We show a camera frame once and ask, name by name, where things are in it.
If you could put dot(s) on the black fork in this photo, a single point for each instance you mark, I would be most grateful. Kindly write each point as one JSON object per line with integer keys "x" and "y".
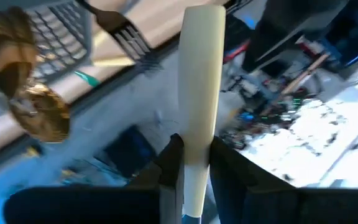
{"x": 113, "y": 21}

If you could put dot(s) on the grey plastic cutlery basket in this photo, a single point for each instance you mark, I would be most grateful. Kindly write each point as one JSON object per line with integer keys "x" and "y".
{"x": 64, "y": 37}

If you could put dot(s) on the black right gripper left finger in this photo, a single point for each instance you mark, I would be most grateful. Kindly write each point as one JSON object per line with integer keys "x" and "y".
{"x": 89, "y": 207}

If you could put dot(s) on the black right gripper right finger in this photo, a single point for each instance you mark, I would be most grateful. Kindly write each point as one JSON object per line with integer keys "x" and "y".
{"x": 291, "y": 207}

